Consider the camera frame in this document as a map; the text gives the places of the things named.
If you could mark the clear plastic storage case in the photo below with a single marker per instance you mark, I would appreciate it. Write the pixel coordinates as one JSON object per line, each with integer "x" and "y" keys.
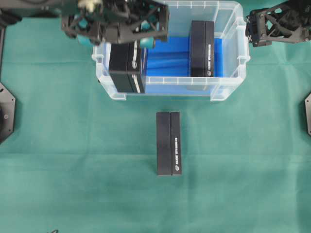
{"x": 231, "y": 44}

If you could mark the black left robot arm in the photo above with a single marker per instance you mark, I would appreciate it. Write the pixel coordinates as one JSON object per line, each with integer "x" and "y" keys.
{"x": 13, "y": 11}

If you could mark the blue liner sheet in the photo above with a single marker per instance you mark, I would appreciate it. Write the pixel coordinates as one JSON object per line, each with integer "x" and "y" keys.
{"x": 165, "y": 63}

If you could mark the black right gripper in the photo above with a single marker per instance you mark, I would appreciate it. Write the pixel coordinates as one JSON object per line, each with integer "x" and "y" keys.
{"x": 287, "y": 22}

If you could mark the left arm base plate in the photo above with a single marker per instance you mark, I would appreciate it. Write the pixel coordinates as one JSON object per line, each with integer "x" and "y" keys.
{"x": 7, "y": 113}

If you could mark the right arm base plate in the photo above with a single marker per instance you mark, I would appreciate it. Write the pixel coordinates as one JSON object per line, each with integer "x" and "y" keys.
{"x": 304, "y": 110}

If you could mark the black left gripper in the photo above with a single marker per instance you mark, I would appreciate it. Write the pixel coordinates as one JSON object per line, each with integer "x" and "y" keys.
{"x": 117, "y": 21}

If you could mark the black realsense box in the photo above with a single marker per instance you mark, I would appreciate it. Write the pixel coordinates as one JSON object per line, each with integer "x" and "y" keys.
{"x": 201, "y": 48}
{"x": 127, "y": 67}
{"x": 168, "y": 144}

